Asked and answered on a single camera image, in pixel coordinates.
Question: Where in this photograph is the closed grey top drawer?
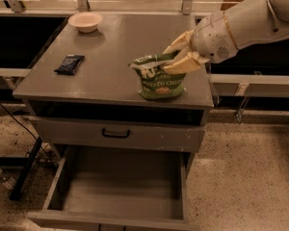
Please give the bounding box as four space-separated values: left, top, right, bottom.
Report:
30 116 205 152

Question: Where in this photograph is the grey railing frame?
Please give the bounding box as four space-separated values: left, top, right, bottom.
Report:
0 0 289 127

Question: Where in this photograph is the black metal stand leg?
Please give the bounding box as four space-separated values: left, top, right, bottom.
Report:
9 138 42 201

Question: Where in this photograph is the beige bowl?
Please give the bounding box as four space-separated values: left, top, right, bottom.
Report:
68 12 102 33

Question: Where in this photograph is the black cable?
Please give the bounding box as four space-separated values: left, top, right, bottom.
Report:
0 100 56 166

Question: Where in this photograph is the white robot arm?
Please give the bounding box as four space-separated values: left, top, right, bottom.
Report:
162 0 289 74

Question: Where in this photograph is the black drawer handle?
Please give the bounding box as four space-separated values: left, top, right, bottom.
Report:
101 128 130 139

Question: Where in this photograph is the green jalapeno chip bag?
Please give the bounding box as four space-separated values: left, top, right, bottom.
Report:
128 51 186 100

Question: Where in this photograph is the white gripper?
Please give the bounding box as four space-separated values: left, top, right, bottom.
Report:
163 12 238 74

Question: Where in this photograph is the grey drawer cabinet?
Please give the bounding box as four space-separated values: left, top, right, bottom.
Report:
13 13 215 231

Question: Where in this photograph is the dark blue snack packet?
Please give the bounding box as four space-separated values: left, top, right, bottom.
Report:
55 55 85 75

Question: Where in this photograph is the open grey middle drawer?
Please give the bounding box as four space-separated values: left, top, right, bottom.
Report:
28 146 192 231

